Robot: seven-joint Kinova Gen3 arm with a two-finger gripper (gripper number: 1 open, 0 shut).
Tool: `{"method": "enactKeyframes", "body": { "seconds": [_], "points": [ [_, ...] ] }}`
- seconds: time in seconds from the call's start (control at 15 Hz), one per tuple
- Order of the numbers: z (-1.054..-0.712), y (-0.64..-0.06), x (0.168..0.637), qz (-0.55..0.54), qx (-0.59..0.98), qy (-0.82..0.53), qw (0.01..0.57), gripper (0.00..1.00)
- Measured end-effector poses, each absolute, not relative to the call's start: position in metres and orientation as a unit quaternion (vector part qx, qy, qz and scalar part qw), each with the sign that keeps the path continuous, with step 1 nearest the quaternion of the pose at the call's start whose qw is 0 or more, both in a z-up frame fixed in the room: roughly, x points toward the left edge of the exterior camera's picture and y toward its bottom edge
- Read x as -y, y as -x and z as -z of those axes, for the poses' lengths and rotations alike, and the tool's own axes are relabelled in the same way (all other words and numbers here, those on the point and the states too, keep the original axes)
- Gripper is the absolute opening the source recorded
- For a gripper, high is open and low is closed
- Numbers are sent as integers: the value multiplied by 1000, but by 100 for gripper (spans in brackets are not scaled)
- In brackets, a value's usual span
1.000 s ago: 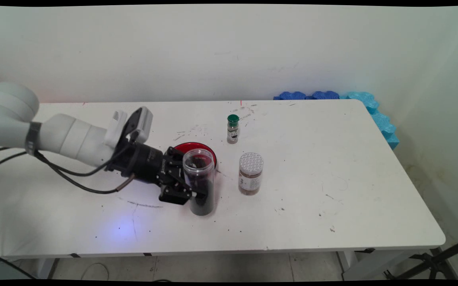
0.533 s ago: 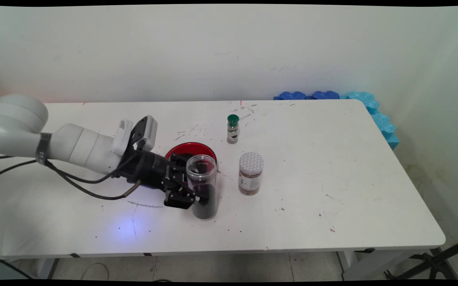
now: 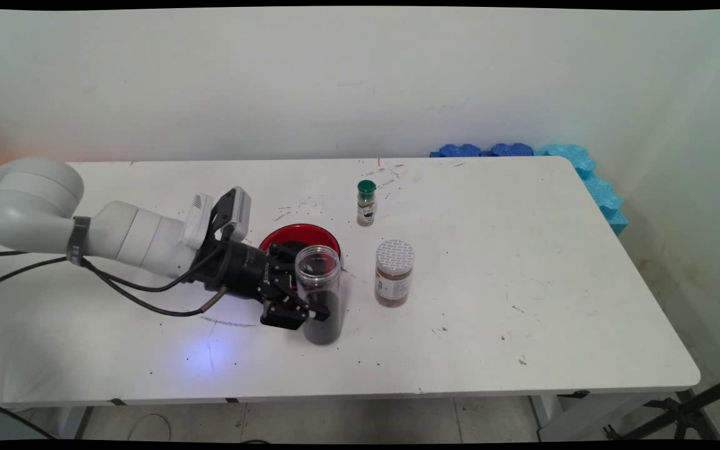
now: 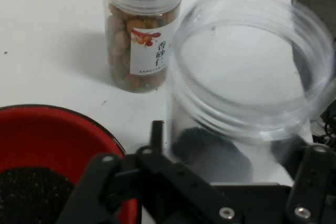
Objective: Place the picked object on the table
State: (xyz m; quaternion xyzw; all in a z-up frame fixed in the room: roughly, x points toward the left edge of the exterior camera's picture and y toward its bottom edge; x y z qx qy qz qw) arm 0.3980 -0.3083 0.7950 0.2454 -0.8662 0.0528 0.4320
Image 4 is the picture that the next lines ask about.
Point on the black seed heap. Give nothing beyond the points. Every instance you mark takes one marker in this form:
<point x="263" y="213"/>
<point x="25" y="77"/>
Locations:
<point x="31" y="195"/>

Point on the white lid nut jar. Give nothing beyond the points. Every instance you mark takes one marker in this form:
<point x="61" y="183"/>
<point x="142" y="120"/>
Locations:
<point x="147" y="56"/>

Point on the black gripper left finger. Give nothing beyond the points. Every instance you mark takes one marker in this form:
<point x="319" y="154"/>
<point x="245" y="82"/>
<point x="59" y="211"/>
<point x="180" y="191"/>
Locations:
<point x="86" y="192"/>

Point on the clear jar with black seeds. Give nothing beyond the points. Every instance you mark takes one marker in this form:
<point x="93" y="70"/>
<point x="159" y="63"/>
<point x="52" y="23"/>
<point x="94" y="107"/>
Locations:
<point x="210" y="153"/>

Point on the red bowl with black rim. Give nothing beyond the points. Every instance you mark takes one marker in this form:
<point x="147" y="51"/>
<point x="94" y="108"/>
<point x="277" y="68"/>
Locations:
<point x="52" y="140"/>

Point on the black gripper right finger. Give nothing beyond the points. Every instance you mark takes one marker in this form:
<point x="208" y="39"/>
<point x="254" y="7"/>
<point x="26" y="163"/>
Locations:
<point x="311" y="184"/>

